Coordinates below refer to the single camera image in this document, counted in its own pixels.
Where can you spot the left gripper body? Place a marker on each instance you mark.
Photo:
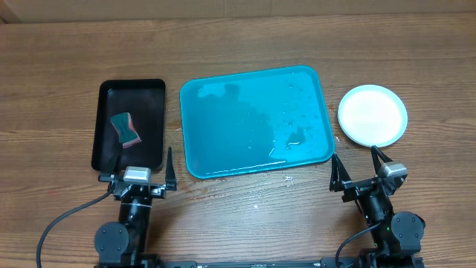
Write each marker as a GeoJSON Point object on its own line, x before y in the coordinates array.
{"type": "Point", "coordinates": [155, 193]}

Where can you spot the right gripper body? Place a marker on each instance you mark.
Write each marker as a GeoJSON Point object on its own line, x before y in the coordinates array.
{"type": "Point", "coordinates": [359, 189]}

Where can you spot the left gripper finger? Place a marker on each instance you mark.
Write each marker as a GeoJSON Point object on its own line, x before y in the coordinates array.
{"type": "Point", "coordinates": [110, 159]}
{"type": "Point", "coordinates": [170, 176]}

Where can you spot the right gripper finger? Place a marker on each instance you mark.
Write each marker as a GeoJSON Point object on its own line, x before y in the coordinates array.
{"type": "Point", "coordinates": [339, 174]}
{"type": "Point", "coordinates": [378, 158]}

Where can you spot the light blue plate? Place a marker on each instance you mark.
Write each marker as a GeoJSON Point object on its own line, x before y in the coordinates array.
{"type": "Point", "coordinates": [372, 115]}

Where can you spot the pink green sponge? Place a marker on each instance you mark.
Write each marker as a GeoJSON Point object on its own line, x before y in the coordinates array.
{"type": "Point", "coordinates": [127, 135]}

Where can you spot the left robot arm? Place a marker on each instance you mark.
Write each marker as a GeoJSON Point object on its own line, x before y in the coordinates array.
{"type": "Point", "coordinates": [123, 243]}

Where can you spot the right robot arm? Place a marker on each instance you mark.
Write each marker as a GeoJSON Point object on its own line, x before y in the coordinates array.
{"type": "Point", "coordinates": [396, 235]}

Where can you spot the black plastic tray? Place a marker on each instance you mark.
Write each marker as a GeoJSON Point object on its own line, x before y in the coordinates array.
{"type": "Point", "coordinates": [144, 99]}

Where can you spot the teal plastic tray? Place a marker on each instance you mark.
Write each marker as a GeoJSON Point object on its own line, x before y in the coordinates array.
{"type": "Point", "coordinates": [255, 121]}

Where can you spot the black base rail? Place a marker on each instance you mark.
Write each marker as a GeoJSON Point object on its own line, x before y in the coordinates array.
{"type": "Point", "coordinates": [327, 262]}

